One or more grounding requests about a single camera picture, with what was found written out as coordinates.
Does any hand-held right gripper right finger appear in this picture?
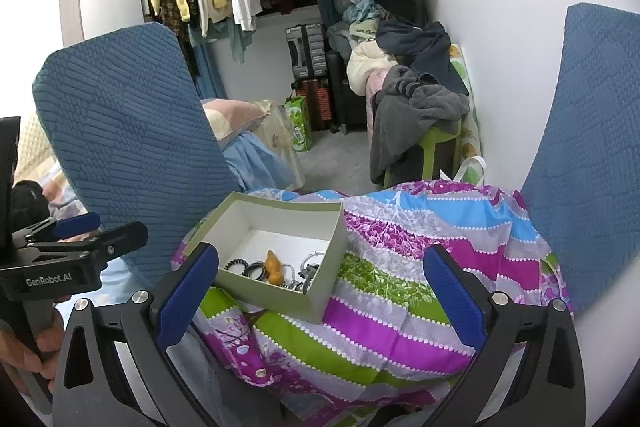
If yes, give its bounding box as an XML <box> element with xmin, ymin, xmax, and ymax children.
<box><xmin>422</xmin><ymin>244</ymin><xmax>587</xmax><ymax>427</ymax></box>

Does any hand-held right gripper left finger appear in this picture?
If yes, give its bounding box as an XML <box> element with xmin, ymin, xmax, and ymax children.
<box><xmin>51</xmin><ymin>242</ymin><xmax>221</xmax><ymax>427</ymax></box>

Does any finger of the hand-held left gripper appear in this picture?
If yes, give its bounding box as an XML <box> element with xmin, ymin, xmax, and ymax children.
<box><xmin>25</xmin><ymin>222</ymin><xmax>149</xmax><ymax>269</ymax></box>
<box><xmin>12</xmin><ymin>213</ymin><xmax>101</xmax><ymax>244</ymax></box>

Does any pale green cardboard box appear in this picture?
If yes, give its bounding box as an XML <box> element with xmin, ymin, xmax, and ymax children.
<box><xmin>182</xmin><ymin>192</ymin><xmax>349</xmax><ymax>326</ymax></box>

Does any person's left hand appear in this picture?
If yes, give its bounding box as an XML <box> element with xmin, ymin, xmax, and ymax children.
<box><xmin>0</xmin><ymin>308</ymin><xmax>67</xmax><ymax>396</ymax></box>

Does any colourful floral striped cloth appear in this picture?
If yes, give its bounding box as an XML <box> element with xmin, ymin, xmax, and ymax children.
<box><xmin>170</xmin><ymin>179</ymin><xmax>574</xmax><ymax>427</ymax></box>

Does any black bag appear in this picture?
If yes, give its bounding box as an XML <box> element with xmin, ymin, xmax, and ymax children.
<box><xmin>12</xmin><ymin>180</ymin><xmax>47</xmax><ymax>229</ymax></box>

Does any cream quilted blanket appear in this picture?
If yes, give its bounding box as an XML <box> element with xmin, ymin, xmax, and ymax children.
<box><xmin>16</xmin><ymin>113</ymin><xmax>57</xmax><ymax>188</ymax></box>

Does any blue quilted cushion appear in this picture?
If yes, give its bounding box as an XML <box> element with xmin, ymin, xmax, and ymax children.
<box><xmin>520</xmin><ymin>3</ymin><xmax>640</xmax><ymax>316</ymax></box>
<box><xmin>32</xmin><ymin>23</ymin><xmax>242</xmax><ymax>289</ymax></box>

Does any white tote bag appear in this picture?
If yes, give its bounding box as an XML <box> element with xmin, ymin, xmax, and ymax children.
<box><xmin>439</xmin><ymin>155</ymin><xmax>487</xmax><ymax>186</ymax></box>

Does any silver bangle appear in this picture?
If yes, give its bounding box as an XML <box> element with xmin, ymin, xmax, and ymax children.
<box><xmin>300</xmin><ymin>249</ymin><xmax>329</xmax><ymax>272</ymax></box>

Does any light blue blanket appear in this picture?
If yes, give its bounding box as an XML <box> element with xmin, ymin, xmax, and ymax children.
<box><xmin>222</xmin><ymin>132</ymin><xmax>297</xmax><ymax>194</ymax></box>

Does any green plastic stool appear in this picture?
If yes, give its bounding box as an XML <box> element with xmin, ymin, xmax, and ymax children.
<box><xmin>382</xmin><ymin>126</ymin><xmax>464</xmax><ymax>188</ymax></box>

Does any pink pillow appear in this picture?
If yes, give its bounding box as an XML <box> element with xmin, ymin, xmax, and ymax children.
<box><xmin>202</xmin><ymin>99</ymin><xmax>272</xmax><ymax>140</ymax></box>

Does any cream lace cloth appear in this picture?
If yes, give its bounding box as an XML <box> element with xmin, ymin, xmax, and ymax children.
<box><xmin>262</xmin><ymin>101</ymin><xmax>307</xmax><ymax>190</ymax></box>

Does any fruit print folded mat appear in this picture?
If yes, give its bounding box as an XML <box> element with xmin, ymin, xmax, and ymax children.
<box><xmin>449</xmin><ymin>44</ymin><xmax>484</xmax><ymax>174</ymax></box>

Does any green carton box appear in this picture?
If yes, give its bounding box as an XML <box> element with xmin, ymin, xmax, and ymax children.
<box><xmin>284</xmin><ymin>94</ymin><xmax>314</xmax><ymax>153</ymax></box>

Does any pink garment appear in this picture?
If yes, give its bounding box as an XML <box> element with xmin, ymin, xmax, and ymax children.
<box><xmin>365</xmin><ymin>69</ymin><xmax>397</xmax><ymax>134</ymax></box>

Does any red suitcase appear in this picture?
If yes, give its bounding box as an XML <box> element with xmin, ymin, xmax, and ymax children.
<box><xmin>294</xmin><ymin>78</ymin><xmax>334</xmax><ymax>134</ymax></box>

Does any black suitcase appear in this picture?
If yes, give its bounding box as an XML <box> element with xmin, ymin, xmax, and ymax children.
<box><xmin>326</xmin><ymin>49</ymin><xmax>372</xmax><ymax>136</ymax></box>

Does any teal green scarf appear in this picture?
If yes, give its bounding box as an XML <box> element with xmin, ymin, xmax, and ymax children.
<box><xmin>190</xmin><ymin>19</ymin><xmax>257</xmax><ymax>64</ymax></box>

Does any dark plaid hanging garment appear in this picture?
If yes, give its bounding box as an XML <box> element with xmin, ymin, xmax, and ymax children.
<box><xmin>160</xmin><ymin>0</ymin><xmax>194</xmax><ymax>38</ymax></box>

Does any cream quilted coat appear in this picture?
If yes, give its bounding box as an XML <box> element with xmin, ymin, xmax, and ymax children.
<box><xmin>346</xmin><ymin>41</ymin><xmax>402</xmax><ymax>96</ymax></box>

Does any navy jacket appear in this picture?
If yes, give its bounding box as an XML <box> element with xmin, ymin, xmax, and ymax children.
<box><xmin>375</xmin><ymin>19</ymin><xmax>469</xmax><ymax>96</ymax></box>

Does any grey ribbed suitcase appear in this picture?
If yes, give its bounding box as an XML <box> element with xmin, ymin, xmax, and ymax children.
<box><xmin>285</xmin><ymin>24</ymin><xmax>327</xmax><ymax>80</ymax></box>

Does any pile of mixed clothes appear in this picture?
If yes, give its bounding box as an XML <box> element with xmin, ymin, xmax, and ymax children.
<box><xmin>327</xmin><ymin>0</ymin><xmax>427</xmax><ymax>54</ymax></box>

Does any black bead bracelet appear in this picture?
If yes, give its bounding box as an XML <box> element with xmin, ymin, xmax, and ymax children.
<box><xmin>290</xmin><ymin>271</ymin><xmax>321</xmax><ymax>294</ymax></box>

